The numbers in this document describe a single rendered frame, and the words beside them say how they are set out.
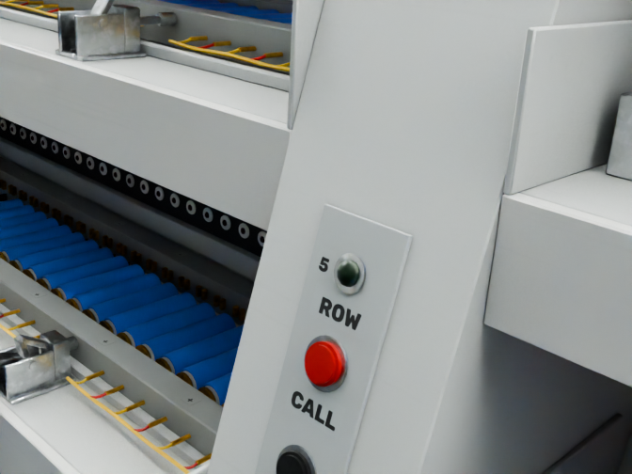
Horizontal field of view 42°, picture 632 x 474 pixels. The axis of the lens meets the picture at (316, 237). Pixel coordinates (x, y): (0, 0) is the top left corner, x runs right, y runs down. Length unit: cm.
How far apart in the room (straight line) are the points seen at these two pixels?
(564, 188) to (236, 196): 14
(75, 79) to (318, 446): 23
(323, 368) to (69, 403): 23
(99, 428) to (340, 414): 20
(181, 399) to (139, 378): 3
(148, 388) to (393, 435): 20
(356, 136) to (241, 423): 12
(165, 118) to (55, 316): 20
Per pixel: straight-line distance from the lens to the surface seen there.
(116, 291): 58
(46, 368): 50
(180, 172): 37
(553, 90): 26
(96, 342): 50
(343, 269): 28
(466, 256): 26
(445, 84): 27
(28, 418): 48
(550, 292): 26
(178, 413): 44
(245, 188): 34
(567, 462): 38
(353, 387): 29
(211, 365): 48
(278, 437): 31
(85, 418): 48
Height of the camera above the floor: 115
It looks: 9 degrees down
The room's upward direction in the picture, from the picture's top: 15 degrees clockwise
